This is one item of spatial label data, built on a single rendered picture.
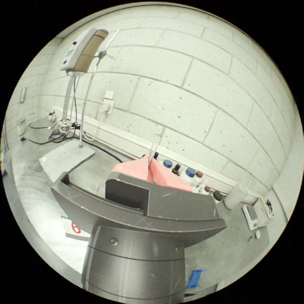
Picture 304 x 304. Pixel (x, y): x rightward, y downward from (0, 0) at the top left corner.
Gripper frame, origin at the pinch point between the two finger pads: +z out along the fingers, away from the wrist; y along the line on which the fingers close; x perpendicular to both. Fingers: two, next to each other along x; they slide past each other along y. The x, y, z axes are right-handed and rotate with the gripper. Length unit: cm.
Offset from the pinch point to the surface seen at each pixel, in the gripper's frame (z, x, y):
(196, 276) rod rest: -20.3, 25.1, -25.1
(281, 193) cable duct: -4, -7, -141
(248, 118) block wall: 35, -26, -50
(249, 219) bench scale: 0, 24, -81
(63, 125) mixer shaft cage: 18.2, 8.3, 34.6
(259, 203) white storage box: 9, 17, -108
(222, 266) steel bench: -22, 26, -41
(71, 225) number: -6.8, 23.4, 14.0
